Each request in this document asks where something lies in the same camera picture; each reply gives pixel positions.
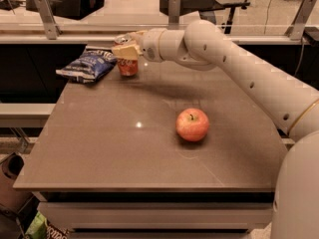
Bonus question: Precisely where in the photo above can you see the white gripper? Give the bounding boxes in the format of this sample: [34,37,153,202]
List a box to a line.
[112,28,165,63]

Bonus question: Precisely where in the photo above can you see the red coke can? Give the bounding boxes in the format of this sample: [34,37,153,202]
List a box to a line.
[114,34,139,77]

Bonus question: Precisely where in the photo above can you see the left metal bracket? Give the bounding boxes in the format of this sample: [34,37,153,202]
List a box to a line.
[34,0,61,40]

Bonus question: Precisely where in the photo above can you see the right metal bracket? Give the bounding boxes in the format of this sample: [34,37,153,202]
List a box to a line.
[285,0,317,41]

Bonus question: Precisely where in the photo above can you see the metal bracket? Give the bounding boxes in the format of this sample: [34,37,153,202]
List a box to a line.
[168,0,180,29]
[285,0,317,41]
[34,0,61,40]

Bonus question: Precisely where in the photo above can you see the middle metal bracket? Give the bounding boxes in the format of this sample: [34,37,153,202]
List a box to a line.
[168,0,180,29]

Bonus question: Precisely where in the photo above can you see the green snack bag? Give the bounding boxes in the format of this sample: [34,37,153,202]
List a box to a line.
[25,212,47,239]

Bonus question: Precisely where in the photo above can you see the dark bin with hole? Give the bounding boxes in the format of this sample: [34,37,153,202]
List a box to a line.
[0,153,32,213]

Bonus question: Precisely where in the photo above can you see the red apple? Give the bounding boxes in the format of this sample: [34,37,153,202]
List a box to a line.
[175,109,209,142]

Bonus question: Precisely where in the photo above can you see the brown snack bag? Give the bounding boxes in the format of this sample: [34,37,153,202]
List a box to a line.
[46,222,69,239]

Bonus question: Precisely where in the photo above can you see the blue chip bag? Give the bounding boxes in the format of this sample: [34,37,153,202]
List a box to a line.
[56,50,118,84]

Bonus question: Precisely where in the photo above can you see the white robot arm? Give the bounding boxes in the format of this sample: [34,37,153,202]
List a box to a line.
[112,20,319,239]

